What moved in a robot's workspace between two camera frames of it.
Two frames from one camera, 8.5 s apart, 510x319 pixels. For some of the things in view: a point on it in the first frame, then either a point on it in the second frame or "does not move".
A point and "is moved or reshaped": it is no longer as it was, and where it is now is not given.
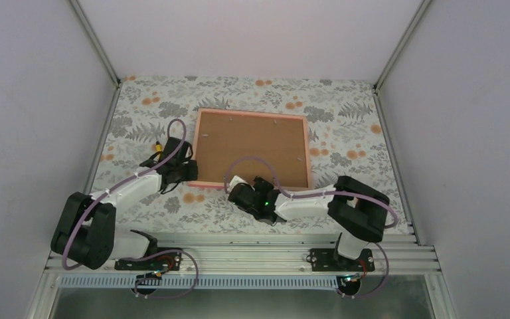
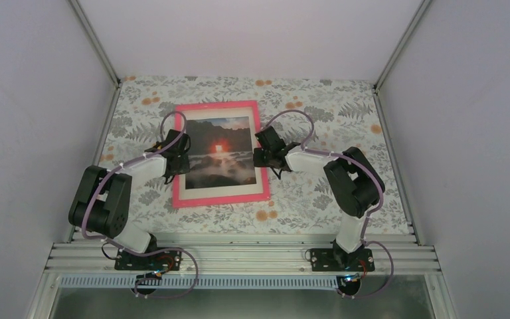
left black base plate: (158, 259) does not move
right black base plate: (323, 260) does not move
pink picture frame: (224, 137) is moved or reshaped
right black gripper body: (264, 185) to (261, 162)
